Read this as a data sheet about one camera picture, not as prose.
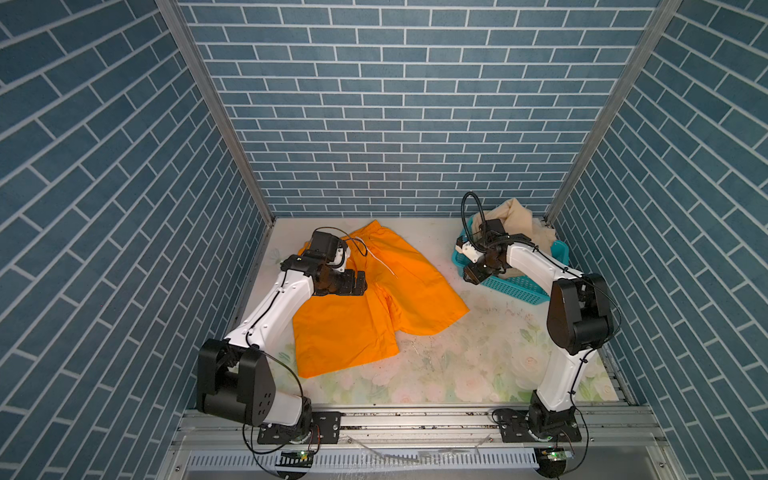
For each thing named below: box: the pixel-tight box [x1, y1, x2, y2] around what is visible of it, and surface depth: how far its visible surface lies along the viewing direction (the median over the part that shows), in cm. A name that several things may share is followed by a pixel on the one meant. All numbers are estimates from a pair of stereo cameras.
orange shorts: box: [293, 221, 470, 379], surface depth 94 cm
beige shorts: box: [472, 198, 557, 253], surface depth 101 cm
